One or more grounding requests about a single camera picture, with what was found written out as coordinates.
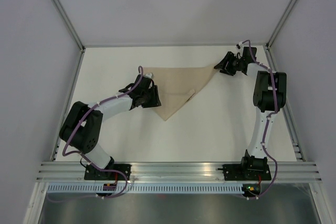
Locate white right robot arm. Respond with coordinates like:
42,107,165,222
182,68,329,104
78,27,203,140
214,45,287,181

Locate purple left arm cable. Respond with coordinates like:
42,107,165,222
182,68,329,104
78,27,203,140
46,66,145,203

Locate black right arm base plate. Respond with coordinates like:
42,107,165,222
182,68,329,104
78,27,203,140
222,164,272,181

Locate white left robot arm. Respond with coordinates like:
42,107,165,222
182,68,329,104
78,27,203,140
59,73,161,180

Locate aluminium frame post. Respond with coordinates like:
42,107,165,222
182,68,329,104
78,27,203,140
265,0,299,49
51,0,85,52

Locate right aluminium frame post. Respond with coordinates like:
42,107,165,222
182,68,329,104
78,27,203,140
265,0,299,49

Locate aluminium mounting rail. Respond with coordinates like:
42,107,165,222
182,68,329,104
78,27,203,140
35,162,322,183

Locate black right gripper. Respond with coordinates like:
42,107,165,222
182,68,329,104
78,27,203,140
214,51,244,76

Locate beige cloth napkin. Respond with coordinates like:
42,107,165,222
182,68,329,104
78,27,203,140
143,65,216,121

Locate white slotted cable duct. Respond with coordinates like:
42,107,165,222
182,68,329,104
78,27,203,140
47,182,244,194

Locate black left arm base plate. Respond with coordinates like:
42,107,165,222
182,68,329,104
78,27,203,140
84,164,131,181

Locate left aluminium frame post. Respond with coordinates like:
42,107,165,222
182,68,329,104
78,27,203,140
51,0,85,52

